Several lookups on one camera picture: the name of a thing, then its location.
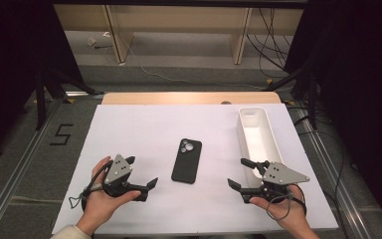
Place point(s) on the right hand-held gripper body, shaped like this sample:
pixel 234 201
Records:
pixel 280 175

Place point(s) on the black phone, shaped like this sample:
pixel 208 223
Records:
pixel 186 162

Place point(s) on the dark curtain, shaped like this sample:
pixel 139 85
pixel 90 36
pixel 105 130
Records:
pixel 13 49
pixel 361 66

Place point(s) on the black metal stand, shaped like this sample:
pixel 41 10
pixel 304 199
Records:
pixel 40 99
pixel 312 99

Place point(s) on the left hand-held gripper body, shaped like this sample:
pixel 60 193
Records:
pixel 117 171

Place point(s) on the white plastic storage box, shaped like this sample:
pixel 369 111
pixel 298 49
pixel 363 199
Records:
pixel 257 139

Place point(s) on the person's right hand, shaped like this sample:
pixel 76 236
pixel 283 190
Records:
pixel 291 212

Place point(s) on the beige wooden shelf unit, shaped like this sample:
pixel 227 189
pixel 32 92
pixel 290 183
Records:
pixel 185 20

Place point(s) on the metal floor rail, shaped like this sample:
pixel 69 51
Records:
pixel 16 179
pixel 331 166

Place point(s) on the white paper sheet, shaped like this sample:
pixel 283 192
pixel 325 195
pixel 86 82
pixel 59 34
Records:
pixel 152 132

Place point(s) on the person's left hand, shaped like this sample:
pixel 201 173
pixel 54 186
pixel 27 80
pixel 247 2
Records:
pixel 97 205

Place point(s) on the small white floor scrap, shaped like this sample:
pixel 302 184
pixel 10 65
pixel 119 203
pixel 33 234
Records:
pixel 91 41

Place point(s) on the round table grommet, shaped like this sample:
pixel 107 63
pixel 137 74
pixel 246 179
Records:
pixel 226 103

